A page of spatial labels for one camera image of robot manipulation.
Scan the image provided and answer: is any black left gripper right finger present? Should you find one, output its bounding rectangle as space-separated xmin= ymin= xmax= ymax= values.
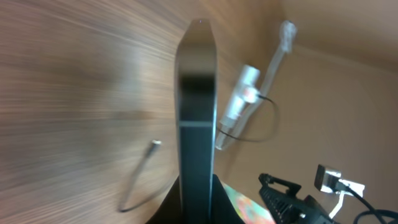
xmin=211 ymin=174 xmax=244 ymax=224

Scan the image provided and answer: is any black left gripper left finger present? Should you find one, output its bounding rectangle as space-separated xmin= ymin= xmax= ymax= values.
xmin=146 ymin=177 xmax=182 ymax=224

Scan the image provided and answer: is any white power strip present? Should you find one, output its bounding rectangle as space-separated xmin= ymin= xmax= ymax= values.
xmin=220 ymin=65 xmax=260 ymax=128

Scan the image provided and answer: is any white power strip cord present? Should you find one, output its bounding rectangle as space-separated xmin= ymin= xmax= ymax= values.
xmin=215 ymin=20 xmax=298 ymax=151

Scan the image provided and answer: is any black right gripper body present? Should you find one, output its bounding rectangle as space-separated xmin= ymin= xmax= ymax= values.
xmin=289 ymin=195 xmax=339 ymax=224

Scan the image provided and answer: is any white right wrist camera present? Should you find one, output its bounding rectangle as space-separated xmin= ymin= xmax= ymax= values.
xmin=314 ymin=164 xmax=365 ymax=219

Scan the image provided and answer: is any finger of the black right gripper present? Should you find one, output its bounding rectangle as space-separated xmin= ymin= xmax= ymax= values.
xmin=259 ymin=174 xmax=302 ymax=224

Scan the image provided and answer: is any blue Galaxy smartphone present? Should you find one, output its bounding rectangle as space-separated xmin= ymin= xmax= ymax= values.
xmin=175 ymin=19 xmax=217 ymax=223

